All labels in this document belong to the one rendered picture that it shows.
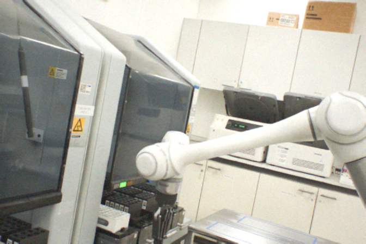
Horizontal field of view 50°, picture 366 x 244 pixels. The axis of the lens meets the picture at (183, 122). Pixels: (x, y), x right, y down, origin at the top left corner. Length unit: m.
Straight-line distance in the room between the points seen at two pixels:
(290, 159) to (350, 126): 2.59
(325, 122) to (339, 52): 2.89
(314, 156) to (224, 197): 0.90
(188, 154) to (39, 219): 0.49
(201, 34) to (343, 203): 2.14
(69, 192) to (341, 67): 3.04
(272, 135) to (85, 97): 0.59
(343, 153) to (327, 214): 2.55
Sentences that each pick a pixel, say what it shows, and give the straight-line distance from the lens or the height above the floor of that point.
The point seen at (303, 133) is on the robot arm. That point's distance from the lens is 1.25.
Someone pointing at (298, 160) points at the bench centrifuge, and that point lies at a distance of 3.59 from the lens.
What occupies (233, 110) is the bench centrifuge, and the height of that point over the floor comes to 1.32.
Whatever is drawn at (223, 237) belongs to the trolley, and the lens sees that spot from 1.65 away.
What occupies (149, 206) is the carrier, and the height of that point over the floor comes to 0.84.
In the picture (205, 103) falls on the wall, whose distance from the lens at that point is 4.46.
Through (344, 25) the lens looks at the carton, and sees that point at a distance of 3.99.
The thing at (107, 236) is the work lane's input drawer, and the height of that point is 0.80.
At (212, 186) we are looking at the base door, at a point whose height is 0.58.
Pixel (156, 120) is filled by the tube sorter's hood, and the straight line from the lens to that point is 1.63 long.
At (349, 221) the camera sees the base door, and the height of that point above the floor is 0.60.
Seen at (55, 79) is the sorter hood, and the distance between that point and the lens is 1.11.
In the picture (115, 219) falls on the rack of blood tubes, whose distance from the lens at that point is 1.47.
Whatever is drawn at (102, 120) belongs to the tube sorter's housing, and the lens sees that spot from 1.33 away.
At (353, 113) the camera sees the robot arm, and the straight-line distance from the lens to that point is 1.02.
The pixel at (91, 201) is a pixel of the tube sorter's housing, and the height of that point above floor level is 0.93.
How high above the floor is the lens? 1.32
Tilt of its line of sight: 3 degrees down
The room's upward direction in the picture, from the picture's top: 11 degrees clockwise
